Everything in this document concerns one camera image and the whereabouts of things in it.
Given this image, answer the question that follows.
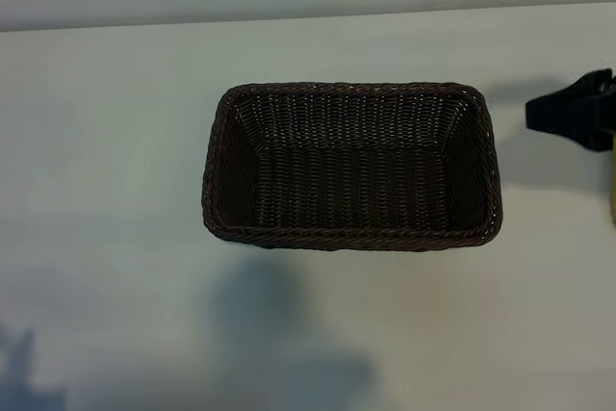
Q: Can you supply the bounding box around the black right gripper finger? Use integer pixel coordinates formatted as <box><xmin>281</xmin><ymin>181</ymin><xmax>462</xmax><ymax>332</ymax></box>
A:
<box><xmin>525</xmin><ymin>68</ymin><xmax>616</xmax><ymax>116</ymax></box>
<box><xmin>525</xmin><ymin>105</ymin><xmax>616</xmax><ymax>155</ymax></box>

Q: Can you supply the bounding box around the yellow banana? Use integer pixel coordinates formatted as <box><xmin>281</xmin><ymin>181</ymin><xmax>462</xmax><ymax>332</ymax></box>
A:
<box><xmin>606</xmin><ymin>134</ymin><xmax>616</xmax><ymax>227</ymax></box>

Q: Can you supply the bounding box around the dark brown wicker basket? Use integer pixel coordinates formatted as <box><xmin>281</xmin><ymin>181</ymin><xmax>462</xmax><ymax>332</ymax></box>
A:
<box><xmin>200</xmin><ymin>81</ymin><xmax>503</xmax><ymax>252</ymax></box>

